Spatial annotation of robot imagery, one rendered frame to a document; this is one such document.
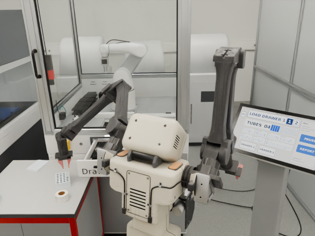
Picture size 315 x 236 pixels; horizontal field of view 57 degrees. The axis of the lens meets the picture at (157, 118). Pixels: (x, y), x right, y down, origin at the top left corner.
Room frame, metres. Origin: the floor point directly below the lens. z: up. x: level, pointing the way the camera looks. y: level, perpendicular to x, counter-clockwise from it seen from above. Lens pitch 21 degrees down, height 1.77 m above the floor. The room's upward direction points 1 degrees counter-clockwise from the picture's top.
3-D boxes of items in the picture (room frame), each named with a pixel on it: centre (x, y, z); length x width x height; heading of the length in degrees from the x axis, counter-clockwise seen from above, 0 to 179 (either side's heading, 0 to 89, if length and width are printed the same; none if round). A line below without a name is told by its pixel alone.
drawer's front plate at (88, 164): (1.51, 0.34, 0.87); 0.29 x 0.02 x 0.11; 88
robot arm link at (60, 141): (1.57, 0.58, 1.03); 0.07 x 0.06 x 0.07; 25
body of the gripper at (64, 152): (1.56, 0.58, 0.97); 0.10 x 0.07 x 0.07; 104
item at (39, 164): (1.74, 0.83, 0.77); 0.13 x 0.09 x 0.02; 164
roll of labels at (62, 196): (1.37, 0.55, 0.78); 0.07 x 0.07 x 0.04
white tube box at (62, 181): (1.54, 0.60, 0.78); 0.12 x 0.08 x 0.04; 18
